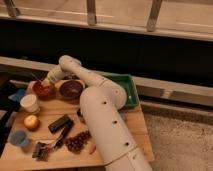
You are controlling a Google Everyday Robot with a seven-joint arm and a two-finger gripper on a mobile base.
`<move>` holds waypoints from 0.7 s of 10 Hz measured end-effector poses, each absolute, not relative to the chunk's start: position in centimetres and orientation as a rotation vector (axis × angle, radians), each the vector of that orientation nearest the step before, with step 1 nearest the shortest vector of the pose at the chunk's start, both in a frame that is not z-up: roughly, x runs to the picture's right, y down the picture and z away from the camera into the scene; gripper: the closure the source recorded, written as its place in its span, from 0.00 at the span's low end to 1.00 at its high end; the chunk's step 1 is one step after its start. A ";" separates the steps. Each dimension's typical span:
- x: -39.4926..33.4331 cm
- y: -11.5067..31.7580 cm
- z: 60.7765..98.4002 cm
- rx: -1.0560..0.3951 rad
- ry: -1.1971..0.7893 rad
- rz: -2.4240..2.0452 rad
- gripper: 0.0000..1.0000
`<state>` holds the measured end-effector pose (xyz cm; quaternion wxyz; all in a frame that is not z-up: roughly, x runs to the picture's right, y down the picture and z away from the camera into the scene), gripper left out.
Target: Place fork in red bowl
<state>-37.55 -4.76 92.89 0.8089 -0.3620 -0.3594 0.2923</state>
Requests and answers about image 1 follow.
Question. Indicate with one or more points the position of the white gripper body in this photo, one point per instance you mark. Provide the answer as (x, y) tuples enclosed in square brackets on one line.
[(45, 82)]

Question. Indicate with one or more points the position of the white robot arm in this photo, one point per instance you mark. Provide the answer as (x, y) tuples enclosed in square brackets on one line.
[(100, 103)]

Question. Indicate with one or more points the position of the purple bowl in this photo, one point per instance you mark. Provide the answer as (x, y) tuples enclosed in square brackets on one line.
[(71, 89)]

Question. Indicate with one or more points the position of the white cup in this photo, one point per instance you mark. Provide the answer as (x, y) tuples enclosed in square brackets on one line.
[(30, 103)]

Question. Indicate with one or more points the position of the blue cloth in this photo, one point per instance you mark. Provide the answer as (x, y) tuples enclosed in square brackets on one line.
[(18, 95)]

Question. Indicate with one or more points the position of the yellow apple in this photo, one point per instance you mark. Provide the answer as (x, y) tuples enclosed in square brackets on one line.
[(31, 122)]

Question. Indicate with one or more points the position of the black rectangular block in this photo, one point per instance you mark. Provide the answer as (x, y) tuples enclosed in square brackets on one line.
[(59, 123)]

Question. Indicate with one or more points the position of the blue cup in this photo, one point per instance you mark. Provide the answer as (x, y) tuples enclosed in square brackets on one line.
[(20, 139)]

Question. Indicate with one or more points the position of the dark red grapes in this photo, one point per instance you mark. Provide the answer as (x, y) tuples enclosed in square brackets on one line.
[(76, 143)]

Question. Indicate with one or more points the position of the black brush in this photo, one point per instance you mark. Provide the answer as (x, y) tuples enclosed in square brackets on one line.
[(42, 150)]

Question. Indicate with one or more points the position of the metal window railing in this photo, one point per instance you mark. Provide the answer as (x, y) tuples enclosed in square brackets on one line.
[(191, 19)]

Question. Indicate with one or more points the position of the green tray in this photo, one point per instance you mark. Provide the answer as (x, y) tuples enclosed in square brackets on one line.
[(127, 83)]

